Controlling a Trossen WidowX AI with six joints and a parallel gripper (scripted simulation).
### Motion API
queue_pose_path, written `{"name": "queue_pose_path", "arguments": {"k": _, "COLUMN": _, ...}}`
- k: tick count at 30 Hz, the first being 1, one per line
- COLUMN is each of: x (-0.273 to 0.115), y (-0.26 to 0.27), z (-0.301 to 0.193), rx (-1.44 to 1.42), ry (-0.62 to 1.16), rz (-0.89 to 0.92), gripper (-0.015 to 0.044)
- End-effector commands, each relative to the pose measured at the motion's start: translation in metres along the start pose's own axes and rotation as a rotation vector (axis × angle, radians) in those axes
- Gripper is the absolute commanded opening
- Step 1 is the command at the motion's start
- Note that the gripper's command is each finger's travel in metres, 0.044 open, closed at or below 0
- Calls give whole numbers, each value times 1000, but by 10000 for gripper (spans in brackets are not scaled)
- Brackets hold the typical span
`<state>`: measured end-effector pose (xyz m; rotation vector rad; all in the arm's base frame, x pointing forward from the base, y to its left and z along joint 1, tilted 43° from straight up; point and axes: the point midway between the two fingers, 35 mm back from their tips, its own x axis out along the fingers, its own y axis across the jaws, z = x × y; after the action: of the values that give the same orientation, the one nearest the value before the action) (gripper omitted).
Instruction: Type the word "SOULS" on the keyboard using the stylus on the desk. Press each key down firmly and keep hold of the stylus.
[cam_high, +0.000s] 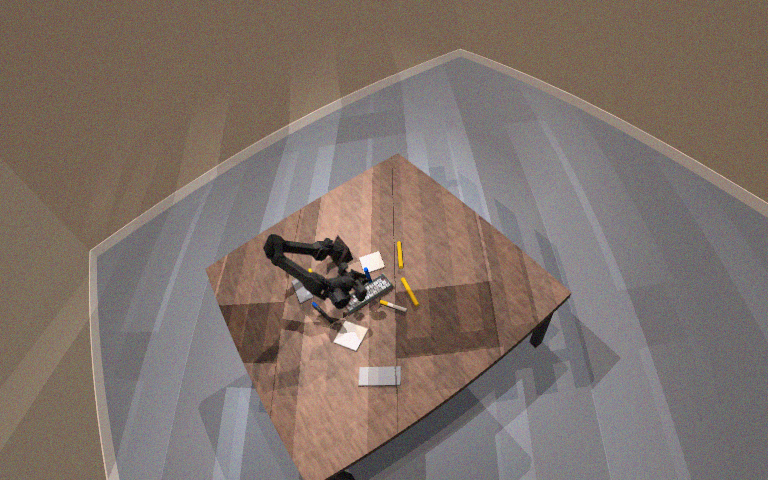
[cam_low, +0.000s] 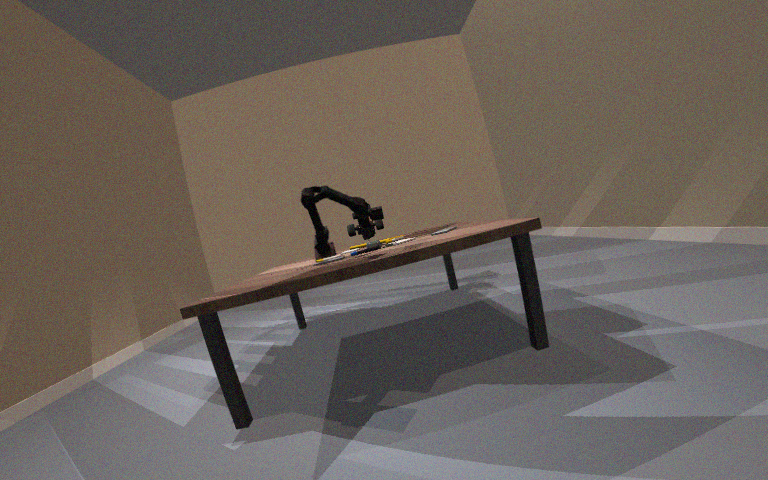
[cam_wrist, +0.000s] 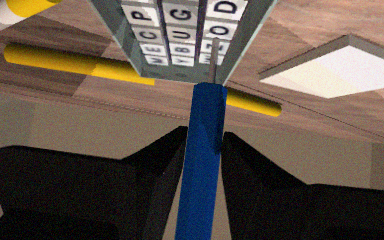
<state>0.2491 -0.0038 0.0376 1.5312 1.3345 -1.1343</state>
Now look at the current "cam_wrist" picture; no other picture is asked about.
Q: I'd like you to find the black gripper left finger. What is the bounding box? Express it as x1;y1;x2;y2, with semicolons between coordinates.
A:
0;126;188;240

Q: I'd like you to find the grey keyboard with white letter keys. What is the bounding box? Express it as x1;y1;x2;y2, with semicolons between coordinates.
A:
86;0;279;86

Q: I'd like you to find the blue stylus with white tip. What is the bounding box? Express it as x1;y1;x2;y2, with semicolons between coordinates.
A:
174;46;228;240

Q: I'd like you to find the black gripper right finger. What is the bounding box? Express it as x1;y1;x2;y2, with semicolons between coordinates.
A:
221;131;384;240

